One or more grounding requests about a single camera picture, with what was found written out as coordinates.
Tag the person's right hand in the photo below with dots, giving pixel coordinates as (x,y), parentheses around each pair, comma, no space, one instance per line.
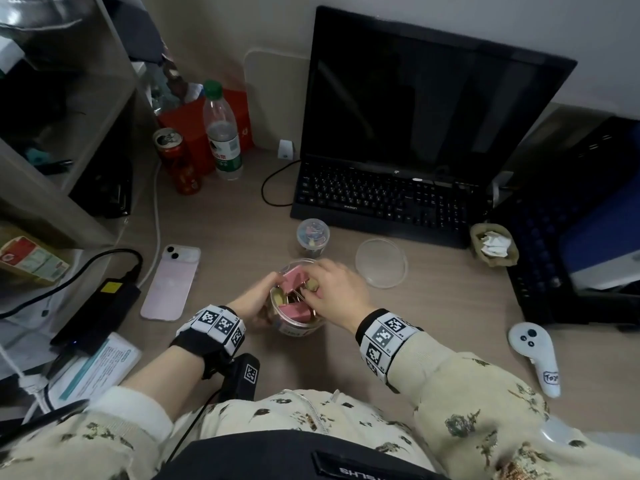
(345,294)

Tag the person's left hand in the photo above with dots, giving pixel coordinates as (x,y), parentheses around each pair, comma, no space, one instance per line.
(252,302)

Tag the pile of large binder clips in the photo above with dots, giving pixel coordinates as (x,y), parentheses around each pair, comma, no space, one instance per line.
(276,297)

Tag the yellow large binder clip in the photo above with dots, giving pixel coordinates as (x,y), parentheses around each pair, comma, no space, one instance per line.
(312,285)

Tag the pink large binder clip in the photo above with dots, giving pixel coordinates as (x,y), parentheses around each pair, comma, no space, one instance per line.
(295,310)
(295,277)

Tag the large clear plastic lid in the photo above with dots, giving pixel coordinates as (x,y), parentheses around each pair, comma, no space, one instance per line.
(381,263)

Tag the large clear plastic jar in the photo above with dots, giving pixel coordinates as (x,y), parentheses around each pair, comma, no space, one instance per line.
(295,330)

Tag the small clear plastic jar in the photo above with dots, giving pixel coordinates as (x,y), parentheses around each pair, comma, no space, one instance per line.
(302,249)

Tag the pile of small binder clips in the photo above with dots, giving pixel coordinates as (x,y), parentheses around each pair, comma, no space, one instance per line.
(314,237)

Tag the person's left forearm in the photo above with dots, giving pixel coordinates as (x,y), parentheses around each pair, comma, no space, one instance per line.
(160,379)

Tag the person's right forearm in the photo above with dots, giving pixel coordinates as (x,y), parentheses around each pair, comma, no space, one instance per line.
(475,409)

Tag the person's floral cream jacket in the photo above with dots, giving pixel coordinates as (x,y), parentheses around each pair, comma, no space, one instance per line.
(300,414)

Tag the person's black garment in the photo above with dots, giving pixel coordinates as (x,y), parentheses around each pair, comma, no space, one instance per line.
(240,459)

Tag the pink smartphone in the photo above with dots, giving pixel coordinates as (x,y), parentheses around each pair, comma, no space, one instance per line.
(167,289)

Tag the black keyboard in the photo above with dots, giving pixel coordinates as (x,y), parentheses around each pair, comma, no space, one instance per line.
(360,199)

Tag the red drink can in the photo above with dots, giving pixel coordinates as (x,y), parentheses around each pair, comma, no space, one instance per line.
(182,169)

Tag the brown paper cup with tissue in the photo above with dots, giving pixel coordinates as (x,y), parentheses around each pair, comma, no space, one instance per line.
(495,262)

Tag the small white device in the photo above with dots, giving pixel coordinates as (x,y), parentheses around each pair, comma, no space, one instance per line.
(285,149)

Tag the black power adapter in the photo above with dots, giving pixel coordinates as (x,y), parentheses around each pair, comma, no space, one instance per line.
(95,314)

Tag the crumpled white tissue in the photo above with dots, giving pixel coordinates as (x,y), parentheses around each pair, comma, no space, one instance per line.
(495,244)

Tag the clear water bottle green cap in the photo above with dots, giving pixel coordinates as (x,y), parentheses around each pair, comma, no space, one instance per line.
(225,144)

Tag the white teal tissue pack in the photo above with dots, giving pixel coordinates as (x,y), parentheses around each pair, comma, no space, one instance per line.
(100,367)

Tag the black electronic device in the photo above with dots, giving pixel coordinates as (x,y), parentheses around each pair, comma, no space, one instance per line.
(105,189)

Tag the red cardboard box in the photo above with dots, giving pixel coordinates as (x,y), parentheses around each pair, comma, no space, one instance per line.
(185,124)

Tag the white handheld controller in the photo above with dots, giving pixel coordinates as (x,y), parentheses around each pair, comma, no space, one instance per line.
(530,339)

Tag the black plastic crate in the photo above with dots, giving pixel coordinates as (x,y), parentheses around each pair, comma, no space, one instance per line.
(535,234)

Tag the black computer monitor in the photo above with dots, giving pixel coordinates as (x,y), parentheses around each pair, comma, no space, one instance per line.
(425,94)

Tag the yellow juice bottle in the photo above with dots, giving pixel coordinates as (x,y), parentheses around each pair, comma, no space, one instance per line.
(30,259)

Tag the crumpled clear plastic wrap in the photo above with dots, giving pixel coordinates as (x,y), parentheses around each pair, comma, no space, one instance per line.
(170,89)

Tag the grey shelf unit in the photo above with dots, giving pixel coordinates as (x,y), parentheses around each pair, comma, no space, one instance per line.
(40,199)

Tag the black chair base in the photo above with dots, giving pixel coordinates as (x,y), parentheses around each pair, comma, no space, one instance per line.
(30,424)

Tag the teal small gadget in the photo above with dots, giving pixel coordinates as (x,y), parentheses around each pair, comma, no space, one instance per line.
(37,155)

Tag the white paper sheet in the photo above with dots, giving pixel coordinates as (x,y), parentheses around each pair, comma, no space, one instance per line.
(610,272)

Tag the blue folder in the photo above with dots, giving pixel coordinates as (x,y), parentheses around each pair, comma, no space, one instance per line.
(610,214)

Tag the dark fabric bag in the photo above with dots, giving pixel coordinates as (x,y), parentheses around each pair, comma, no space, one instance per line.
(135,29)

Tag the green white box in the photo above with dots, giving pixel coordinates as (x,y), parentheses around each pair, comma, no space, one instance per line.
(9,57)

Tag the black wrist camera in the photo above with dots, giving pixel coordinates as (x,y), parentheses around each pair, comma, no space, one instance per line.
(242,377)

